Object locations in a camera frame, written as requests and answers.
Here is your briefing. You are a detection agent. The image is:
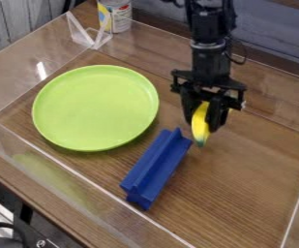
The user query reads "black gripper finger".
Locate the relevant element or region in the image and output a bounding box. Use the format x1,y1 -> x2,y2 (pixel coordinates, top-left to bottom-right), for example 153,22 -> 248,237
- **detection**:
205,96 -> 229,133
180,87 -> 201,124

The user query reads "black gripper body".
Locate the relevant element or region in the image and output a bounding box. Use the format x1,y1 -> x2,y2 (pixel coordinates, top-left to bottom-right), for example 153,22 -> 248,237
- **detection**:
169,42 -> 246,112

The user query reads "yellow toy banana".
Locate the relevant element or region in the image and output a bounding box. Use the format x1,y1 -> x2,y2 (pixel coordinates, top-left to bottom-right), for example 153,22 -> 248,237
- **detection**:
190,102 -> 210,147

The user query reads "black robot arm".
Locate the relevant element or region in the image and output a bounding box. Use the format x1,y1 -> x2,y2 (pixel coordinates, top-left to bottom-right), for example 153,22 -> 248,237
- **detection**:
170,0 -> 246,132

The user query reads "green round plate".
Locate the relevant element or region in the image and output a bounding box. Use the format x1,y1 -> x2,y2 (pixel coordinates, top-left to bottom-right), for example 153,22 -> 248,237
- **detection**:
31,65 -> 158,152

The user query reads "blue plastic block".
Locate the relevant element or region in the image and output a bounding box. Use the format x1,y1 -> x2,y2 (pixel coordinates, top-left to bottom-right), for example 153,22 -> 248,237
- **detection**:
119,128 -> 192,210

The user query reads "clear acrylic corner bracket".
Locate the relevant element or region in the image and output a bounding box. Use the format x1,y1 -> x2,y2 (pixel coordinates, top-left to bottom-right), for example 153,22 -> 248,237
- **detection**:
65,12 -> 112,50

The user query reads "clear acrylic enclosure wall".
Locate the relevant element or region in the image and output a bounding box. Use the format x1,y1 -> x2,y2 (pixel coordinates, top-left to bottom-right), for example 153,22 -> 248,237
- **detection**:
0,124 -> 193,248

